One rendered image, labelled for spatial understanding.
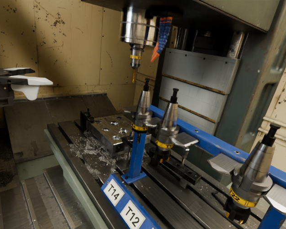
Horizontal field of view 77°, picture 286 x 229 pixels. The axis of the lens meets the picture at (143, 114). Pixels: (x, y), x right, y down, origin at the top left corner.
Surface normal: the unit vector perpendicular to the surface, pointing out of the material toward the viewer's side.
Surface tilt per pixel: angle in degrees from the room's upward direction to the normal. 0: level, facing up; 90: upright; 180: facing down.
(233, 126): 90
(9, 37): 90
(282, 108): 90
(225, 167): 0
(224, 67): 90
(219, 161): 0
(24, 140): 24
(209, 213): 0
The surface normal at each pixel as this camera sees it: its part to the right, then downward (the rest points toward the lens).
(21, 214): 0.05, -0.96
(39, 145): 0.38, -0.69
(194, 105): -0.77, 0.13
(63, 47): 0.62, 0.37
